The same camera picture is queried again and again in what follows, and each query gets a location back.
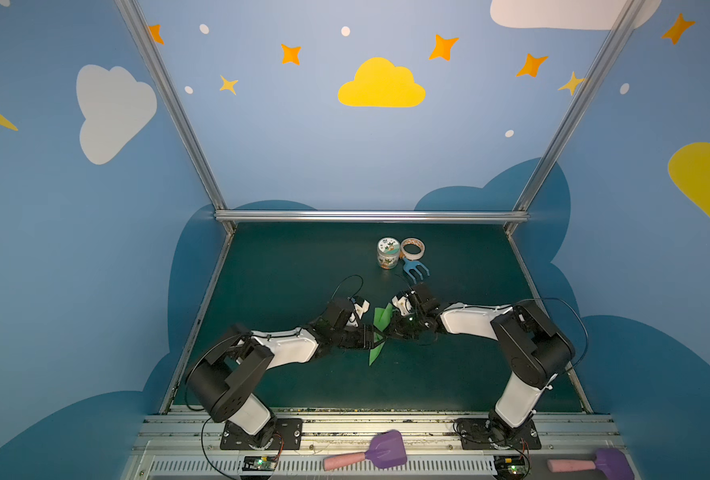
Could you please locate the aluminium corner post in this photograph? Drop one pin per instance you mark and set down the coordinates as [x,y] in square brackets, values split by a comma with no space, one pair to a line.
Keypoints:
[603,62]
[136,23]

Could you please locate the right green circuit board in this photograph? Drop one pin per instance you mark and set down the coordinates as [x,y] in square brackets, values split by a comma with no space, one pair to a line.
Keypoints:
[510,468]

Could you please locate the left green circuit board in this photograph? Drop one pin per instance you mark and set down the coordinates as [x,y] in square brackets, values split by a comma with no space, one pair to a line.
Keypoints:
[259,464]

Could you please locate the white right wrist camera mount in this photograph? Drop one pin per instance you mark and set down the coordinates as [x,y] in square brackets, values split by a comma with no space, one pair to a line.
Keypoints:
[416,301]

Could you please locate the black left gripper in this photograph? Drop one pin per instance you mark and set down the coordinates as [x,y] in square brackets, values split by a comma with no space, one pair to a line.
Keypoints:
[358,335]

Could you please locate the purple scoop pink handle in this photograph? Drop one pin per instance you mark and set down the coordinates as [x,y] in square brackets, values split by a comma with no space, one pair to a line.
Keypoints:
[612,463]
[386,450]

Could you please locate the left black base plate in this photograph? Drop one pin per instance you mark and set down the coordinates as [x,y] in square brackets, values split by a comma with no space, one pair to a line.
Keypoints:
[276,434]

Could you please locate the aluminium right corner post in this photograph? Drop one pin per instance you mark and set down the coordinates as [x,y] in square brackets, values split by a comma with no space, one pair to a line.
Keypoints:
[603,62]

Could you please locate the aluminium left corner post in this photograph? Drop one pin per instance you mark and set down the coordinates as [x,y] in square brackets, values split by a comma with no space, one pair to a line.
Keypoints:
[136,23]

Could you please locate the blue garden hand rake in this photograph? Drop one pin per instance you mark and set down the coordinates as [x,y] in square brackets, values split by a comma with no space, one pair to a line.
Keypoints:
[415,271]

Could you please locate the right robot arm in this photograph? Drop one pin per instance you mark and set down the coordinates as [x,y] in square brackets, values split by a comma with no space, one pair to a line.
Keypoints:
[534,348]

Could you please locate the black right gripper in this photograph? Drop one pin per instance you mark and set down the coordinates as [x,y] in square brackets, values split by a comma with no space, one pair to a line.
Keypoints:
[400,324]

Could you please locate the aluminium back frame rail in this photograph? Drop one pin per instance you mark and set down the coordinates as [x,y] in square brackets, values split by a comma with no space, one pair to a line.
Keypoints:
[433,217]

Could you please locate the green square paper sheet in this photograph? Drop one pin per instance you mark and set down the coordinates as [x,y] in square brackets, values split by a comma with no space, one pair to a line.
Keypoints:
[382,320]

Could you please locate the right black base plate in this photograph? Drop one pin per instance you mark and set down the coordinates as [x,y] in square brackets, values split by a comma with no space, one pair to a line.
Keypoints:
[487,434]

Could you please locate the green circuit board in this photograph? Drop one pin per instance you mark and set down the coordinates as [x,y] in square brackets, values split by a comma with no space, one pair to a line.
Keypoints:
[510,468]
[259,464]

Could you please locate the aluminium front rail base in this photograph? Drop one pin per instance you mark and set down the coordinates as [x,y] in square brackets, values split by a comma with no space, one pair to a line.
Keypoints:
[344,444]

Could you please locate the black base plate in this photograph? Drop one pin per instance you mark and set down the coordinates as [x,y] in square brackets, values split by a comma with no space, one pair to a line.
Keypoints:
[276,434]
[487,434]

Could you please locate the carrot snack jar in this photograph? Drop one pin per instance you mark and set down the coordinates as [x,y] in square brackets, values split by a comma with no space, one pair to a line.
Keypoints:
[388,252]

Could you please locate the white tape roll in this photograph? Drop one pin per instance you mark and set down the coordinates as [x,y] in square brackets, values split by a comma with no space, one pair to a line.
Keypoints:
[412,249]

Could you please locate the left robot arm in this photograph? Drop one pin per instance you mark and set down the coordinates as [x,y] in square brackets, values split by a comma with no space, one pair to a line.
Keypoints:
[224,379]

